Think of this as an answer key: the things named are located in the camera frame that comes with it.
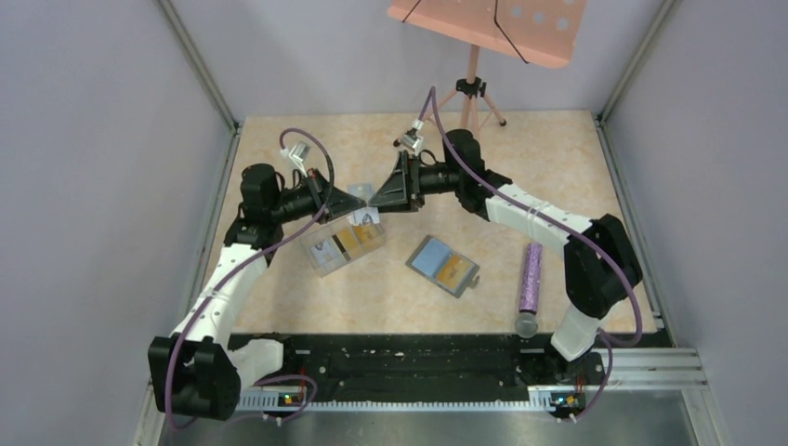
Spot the silver VIP card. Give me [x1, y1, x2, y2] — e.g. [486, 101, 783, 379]
[346, 182, 380, 226]

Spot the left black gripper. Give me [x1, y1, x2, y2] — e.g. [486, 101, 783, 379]
[270, 167, 366, 224]

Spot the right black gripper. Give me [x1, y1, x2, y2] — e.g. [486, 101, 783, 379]
[371, 151, 464, 214]

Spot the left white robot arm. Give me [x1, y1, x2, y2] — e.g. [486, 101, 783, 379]
[148, 164, 366, 421]

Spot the purple glitter microphone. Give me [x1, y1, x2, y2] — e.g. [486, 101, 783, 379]
[514, 243, 543, 339]

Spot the pink music stand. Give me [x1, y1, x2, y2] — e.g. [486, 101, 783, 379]
[387, 0, 589, 213]

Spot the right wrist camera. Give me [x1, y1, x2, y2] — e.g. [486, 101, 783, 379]
[399, 119, 424, 155]

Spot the clear plastic card box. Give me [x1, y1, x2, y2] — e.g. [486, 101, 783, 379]
[299, 219, 386, 278]

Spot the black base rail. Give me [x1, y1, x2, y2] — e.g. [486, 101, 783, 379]
[263, 334, 675, 412]

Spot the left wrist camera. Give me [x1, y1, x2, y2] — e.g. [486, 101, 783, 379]
[280, 141, 310, 174]

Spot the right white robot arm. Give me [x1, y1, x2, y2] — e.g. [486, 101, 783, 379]
[369, 129, 643, 383]

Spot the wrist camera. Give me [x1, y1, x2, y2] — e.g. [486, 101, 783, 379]
[280, 141, 310, 174]
[399, 119, 424, 155]

